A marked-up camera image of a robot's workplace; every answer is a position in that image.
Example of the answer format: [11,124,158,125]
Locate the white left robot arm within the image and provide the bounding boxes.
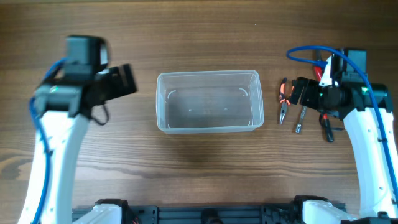
[18,63,137,223]

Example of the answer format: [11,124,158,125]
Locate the red black screwdriver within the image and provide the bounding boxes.
[319,113,334,142]

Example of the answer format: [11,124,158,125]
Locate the clear plastic container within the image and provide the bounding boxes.
[156,70,264,134]

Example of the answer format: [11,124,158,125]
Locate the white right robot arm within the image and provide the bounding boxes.
[289,77,397,223]

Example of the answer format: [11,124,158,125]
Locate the orange black needle-nose pliers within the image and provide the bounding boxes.
[279,77,297,125]

